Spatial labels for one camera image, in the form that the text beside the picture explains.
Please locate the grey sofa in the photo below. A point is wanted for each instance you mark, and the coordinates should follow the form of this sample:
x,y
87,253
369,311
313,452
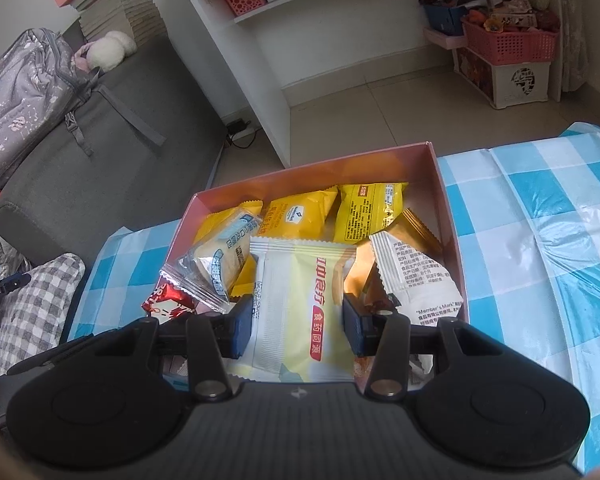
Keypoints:
x,y
145,150

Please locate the red snack packet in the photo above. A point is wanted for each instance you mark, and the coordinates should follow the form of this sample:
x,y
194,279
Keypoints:
x,y
165,300

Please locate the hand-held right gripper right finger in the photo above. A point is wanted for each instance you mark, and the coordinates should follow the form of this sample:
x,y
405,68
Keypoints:
x,y
352,325

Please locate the stack of books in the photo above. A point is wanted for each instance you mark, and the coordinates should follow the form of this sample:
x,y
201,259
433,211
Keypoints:
x,y
120,5

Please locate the yellow snack packet printed label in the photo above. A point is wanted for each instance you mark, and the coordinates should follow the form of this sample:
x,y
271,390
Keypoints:
x,y
370,210

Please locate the white and yellow snack packet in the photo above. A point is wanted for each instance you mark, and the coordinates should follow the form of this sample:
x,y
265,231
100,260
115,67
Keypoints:
x,y
300,290

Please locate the white power strip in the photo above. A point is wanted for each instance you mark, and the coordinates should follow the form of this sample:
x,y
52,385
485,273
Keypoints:
x,y
242,132

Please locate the blue box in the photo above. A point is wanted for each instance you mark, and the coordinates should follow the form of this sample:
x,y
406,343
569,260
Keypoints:
x,y
440,17

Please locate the grey floral backpack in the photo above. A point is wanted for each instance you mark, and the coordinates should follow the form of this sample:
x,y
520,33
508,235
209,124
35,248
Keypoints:
x,y
25,105

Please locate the small pink basket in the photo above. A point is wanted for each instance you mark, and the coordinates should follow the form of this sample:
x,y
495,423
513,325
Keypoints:
x,y
245,2

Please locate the orange foil snack packet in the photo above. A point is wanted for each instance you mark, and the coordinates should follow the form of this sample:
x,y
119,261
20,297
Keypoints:
x,y
410,232

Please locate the pale patterned curtain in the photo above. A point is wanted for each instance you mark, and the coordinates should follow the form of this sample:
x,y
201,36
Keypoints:
x,y
572,25

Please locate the pink cardboard box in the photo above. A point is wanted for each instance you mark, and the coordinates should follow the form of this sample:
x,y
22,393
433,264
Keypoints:
x,y
330,170

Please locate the plain yellow snack packet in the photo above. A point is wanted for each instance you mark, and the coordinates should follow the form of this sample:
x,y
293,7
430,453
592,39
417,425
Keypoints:
x,y
215,226

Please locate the white plush toy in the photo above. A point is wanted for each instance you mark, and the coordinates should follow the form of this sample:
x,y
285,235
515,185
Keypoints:
x,y
112,50

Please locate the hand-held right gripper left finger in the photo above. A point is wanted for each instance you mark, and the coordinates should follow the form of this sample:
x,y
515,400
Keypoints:
x,y
242,325

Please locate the large pink plastic basket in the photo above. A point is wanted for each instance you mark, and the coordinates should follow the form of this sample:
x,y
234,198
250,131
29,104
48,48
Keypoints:
x,y
505,45

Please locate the white printed snack packet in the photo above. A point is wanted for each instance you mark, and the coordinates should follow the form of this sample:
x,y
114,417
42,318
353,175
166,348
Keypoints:
x,y
415,280

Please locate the blue white checked tablecloth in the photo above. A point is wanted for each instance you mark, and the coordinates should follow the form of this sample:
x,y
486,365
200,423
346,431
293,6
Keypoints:
x,y
530,200

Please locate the pile of assorted snack packets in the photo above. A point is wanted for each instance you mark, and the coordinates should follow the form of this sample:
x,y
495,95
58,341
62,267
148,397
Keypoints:
x,y
505,10

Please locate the white patterned storage box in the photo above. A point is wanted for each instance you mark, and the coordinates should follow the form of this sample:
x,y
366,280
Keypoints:
x,y
522,85

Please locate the grey checked pillow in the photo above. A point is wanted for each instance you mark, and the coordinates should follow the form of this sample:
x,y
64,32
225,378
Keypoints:
x,y
45,300

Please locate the yellow snack packet blue logo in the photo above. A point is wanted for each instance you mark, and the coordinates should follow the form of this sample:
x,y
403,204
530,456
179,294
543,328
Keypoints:
x,y
300,215

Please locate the white shelf unit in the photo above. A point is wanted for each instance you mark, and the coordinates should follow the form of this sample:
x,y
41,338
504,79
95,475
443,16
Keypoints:
x,y
260,85

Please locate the clear biscuit packet blue label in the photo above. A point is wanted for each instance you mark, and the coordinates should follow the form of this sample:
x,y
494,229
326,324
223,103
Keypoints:
x,y
215,262

